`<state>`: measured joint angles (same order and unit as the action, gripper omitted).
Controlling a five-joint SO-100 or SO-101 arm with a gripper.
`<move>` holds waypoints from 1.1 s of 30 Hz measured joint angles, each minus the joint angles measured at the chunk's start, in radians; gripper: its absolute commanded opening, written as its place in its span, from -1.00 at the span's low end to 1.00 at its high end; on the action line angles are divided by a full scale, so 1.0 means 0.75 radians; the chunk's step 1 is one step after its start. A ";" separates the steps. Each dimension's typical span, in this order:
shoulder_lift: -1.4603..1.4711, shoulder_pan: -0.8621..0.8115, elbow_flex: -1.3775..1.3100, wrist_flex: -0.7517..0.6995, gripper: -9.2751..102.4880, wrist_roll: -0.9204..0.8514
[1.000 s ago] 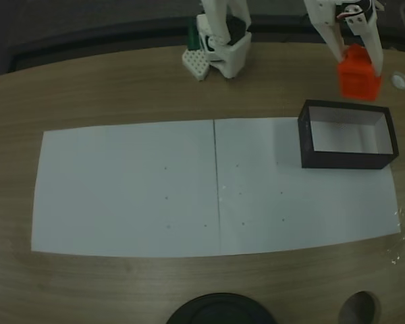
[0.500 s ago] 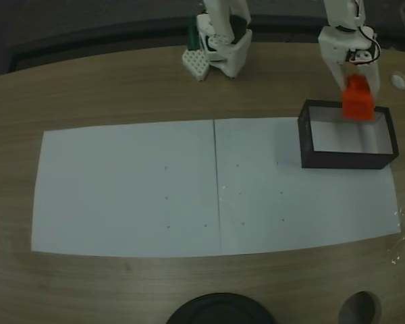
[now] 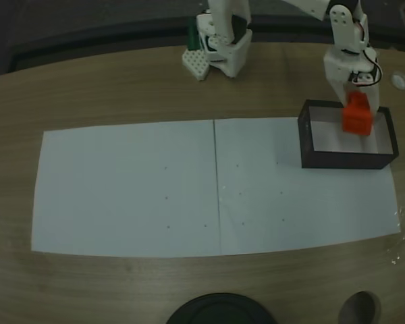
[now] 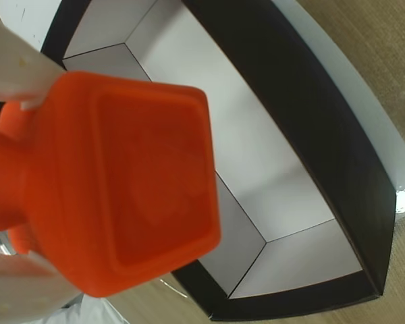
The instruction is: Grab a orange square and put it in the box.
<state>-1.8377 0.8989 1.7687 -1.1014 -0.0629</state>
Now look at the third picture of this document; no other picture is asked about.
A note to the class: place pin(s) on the orange cube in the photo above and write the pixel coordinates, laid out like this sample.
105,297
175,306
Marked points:
356,118

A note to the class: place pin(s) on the dark brown open box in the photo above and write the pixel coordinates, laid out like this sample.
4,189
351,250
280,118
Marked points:
344,161

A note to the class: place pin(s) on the small round white cap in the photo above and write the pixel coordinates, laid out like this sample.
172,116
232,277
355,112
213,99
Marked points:
399,80

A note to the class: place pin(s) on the clear adhesive tape strip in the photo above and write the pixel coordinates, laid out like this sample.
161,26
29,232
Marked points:
400,233

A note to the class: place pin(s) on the white paper sheet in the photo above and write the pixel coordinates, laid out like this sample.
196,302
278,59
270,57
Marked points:
121,189
273,209

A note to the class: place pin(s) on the green clamp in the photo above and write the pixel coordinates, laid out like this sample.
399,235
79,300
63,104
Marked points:
193,33

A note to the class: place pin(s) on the black round object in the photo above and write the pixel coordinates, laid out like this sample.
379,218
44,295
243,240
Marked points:
219,310

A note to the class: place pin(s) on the white perforated base plate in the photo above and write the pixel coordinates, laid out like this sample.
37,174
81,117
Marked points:
195,65

